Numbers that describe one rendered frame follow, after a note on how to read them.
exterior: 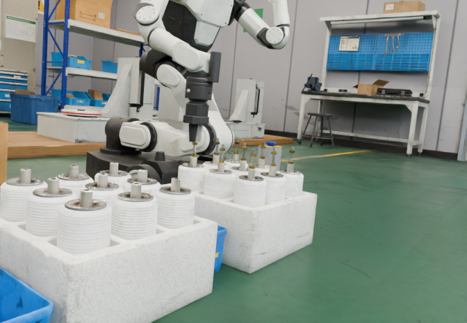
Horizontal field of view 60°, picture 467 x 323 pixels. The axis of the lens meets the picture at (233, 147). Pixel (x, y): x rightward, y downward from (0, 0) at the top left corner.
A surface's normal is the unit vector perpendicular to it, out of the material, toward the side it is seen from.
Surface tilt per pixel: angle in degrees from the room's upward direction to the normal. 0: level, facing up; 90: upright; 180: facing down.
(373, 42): 90
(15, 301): 88
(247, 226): 90
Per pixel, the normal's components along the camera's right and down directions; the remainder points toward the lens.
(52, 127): -0.59, 0.04
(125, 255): 0.79, 0.14
